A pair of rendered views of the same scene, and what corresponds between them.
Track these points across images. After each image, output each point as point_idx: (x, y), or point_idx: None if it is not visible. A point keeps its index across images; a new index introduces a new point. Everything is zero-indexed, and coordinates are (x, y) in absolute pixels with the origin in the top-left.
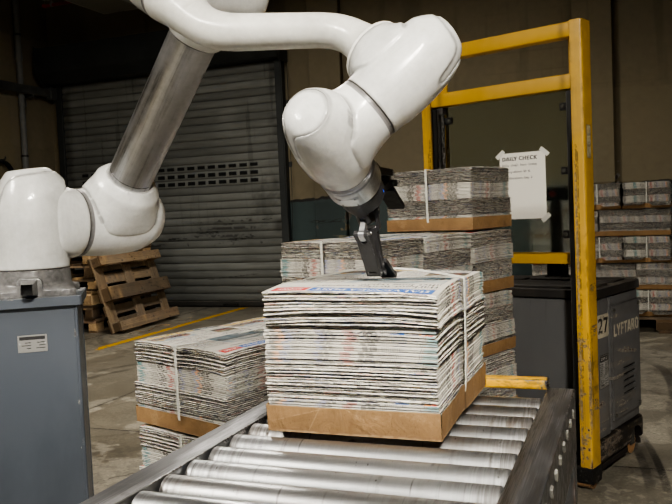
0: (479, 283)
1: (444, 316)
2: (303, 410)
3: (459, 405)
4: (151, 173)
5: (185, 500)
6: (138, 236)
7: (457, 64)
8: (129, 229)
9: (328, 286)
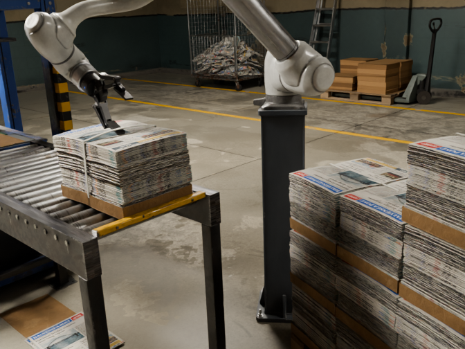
0: (108, 156)
1: (62, 149)
2: None
3: (80, 197)
4: (270, 52)
5: None
6: (295, 87)
7: (29, 37)
8: (287, 82)
9: None
